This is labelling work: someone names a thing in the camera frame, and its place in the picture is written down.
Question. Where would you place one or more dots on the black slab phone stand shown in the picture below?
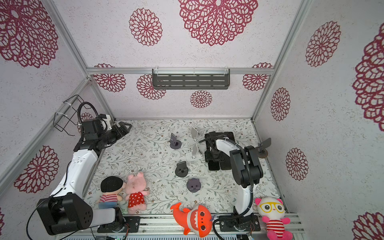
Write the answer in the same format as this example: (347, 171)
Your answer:
(182, 169)

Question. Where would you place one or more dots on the black phone reddish screen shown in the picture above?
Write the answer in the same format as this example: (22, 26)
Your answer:
(225, 165)

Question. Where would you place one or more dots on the black folding phone stand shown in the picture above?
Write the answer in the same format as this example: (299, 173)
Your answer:
(195, 153)

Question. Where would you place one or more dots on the grey round phone stand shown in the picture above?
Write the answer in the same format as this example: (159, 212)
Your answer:
(175, 144)

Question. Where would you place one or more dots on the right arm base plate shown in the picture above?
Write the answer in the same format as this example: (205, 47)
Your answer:
(248, 223)

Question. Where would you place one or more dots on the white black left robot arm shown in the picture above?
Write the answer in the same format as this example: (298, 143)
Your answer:
(65, 211)

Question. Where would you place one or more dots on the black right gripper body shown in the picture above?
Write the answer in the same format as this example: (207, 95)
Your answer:
(213, 156)

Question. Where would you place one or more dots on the black-haired boy plush doll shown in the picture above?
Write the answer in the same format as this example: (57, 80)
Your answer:
(111, 187)

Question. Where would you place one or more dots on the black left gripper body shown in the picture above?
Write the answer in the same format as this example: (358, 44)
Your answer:
(114, 134)

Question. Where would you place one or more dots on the teal-edged black phone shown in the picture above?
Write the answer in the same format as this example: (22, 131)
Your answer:
(230, 135)

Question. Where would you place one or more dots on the black wire wall rack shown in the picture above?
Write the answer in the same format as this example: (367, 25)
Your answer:
(65, 117)

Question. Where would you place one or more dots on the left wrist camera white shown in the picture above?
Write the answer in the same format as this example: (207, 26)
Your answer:
(106, 121)

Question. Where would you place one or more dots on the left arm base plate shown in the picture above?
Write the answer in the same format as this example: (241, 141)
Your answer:
(130, 224)

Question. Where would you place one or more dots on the grey wall shelf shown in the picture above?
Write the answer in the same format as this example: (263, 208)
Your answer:
(190, 80)

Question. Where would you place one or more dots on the white folding phone stand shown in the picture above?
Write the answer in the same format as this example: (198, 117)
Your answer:
(194, 133)

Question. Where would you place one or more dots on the red shark plush toy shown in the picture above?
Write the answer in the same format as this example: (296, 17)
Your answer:
(197, 220)

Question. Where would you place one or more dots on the white pink glasses plush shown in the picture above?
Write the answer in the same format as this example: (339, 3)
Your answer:
(272, 212)

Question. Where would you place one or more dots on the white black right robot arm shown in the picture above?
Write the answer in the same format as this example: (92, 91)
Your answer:
(246, 169)

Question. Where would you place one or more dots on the pink pig plush toy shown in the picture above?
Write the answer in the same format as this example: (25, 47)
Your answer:
(135, 190)

